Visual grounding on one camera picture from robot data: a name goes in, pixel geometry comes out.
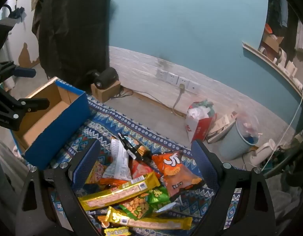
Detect black snack packet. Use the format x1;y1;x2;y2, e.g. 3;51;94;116
117;133;154;161

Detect flat cardboard pieces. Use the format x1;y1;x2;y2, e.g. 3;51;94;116
207;111;238;143

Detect red and white bag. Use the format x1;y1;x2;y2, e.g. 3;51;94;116
185;100;217;143

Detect silver blue snack packet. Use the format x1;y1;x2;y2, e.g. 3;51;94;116
155;202;178;213

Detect dark hanging clothes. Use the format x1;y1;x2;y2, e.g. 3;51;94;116
267;0;299;62

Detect orange chip bag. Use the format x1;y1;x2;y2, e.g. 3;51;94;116
151;150;206;199

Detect white lace curtain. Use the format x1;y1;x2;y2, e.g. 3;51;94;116
295;21;303;52

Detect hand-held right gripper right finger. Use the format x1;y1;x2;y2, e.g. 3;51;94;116
192;140;276;236

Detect grey plug cable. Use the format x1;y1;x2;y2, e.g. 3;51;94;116
172;84;186;116

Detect thin white cable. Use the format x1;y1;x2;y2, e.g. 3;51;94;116
262;88;303;171

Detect white kettle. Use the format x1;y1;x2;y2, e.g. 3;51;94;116
247;139;277;168

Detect black floor cable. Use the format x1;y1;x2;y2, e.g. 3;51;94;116
114;88;186;117

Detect grey-blue waste bin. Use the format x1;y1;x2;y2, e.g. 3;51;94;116
218;112;260;160

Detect small brown cardboard box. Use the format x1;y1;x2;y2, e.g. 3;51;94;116
91;80;121;103

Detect blue-rimmed cardboard box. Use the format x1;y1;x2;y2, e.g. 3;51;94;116
13;77;92;170

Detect red snack packet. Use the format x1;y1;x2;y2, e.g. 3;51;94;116
129;159;162;180

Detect white snack packet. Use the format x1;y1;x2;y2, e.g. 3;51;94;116
102;138;133;181

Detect grey cloth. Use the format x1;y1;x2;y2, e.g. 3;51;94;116
264;177;303;227

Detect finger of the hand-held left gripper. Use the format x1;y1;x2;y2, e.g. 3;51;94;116
0;87;50;131
0;61;36;83

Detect long yellow wafer pack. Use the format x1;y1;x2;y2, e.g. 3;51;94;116
103;206;193;230
78;171;161;211

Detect small yellow snack packet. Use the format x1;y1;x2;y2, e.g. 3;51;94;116
103;226;131;236

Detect black hanging coat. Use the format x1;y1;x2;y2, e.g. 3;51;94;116
31;0;113;86

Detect black wall hook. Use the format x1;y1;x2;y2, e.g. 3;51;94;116
9;0;25;19

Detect pale yellow snack packet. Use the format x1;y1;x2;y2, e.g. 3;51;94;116
85;161;108;185

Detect open brown shelf box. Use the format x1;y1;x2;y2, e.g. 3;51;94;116
261;33;284;52

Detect black cylindrical device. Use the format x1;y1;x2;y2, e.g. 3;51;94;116
86;67;118;89

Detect white paper roll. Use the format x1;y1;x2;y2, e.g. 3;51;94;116
275;50;287;65

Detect green pea snack bag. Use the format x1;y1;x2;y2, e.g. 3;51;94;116
119;186;171;220

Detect blue patterned tablecloth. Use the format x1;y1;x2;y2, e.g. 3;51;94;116
13;95;243;236

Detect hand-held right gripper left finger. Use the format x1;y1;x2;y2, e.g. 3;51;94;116
15;138;103;236

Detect long wall shelf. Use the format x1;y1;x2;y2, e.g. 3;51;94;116
242;41;303;104

